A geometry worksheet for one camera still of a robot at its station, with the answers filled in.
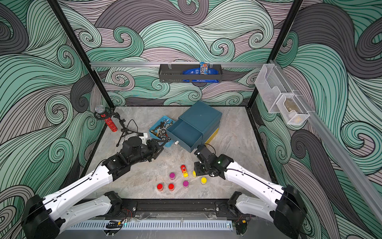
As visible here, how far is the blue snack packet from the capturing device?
3.00ft

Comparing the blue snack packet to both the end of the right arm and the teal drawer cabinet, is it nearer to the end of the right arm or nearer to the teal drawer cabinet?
the teal drawer cabinet

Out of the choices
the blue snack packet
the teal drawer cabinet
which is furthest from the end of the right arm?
the blue snack packet
